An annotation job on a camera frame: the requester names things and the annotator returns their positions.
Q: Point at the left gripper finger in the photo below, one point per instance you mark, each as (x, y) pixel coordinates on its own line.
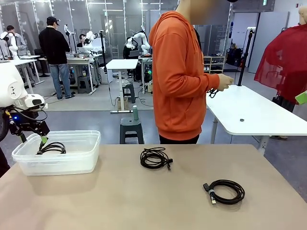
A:
(22, 136)
(43, 134)

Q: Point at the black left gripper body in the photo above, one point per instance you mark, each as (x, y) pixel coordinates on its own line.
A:
(24, 118)

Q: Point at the orange sleeved right forearm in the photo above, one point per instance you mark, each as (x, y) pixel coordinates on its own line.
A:
(199, 81)

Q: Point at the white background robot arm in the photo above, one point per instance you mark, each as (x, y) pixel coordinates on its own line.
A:
(90, 39)
(144, 40)
(13, 48)

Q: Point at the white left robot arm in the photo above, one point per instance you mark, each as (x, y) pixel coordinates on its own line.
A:
(9, 81)

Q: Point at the person's left hand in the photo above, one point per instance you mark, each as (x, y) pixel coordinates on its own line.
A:
(231, 81)

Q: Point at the person's right hand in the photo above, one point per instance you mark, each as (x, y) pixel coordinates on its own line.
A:
(223, 82)

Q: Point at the clear plastic storage bin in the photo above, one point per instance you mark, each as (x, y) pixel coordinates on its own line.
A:
(79, 158)

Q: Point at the large white desk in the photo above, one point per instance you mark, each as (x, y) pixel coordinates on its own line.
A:
(251, 107)

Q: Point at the white desk with metal legs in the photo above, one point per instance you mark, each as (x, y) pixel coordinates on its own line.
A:
(24, 60)

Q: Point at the small black object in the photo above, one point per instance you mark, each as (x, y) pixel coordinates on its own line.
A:
(242, 119)

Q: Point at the dark grey step stool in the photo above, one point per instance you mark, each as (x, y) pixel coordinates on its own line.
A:
(129, 89)
(84, 84)

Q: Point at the black tripod stand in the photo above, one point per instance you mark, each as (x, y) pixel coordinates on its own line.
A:
(245, 52)

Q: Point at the person in grey hoodie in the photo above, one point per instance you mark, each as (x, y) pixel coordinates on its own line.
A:
(18, 42)

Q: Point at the man in black sweater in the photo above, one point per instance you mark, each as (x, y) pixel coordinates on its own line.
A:
(54, 45)

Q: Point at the black equipment bag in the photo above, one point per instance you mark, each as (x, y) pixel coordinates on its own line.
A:
(233, 57)

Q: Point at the cluttered grey workbench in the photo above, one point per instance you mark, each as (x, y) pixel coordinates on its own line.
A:
(81, 60)

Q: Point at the beige mannequin head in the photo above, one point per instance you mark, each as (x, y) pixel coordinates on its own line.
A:
(303, 15)

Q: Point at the white shoe rack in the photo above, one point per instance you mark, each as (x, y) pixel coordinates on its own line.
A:
(214, 64)

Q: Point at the green bottle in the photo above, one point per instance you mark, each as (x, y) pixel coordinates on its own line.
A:
(135, 112)

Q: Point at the seated person with glasses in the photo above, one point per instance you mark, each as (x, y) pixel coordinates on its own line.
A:
(82, 41)

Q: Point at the small white table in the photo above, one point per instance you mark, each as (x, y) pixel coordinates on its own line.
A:
(122, 64)

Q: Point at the person in orange hoodie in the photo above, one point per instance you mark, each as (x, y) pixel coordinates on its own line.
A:
(177, 83)

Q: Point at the dark pedestal edge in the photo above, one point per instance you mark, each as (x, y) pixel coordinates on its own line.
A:
(3, 163)

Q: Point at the wall mounted dark monitor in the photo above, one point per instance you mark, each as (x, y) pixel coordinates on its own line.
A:
(254, 4)

